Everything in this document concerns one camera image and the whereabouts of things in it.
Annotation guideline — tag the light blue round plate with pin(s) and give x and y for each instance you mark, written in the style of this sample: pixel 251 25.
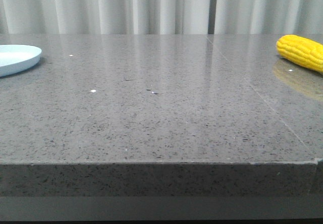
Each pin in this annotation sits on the light blue round plate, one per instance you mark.
pixel 16 58

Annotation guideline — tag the yellow corn cob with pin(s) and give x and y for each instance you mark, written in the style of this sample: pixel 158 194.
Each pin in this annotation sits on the yellow corn cob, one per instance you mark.
pixel 301 51

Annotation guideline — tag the grey pleated curtain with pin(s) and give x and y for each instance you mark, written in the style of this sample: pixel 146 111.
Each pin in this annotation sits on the grey pleated curtain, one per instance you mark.
pixel 161 16

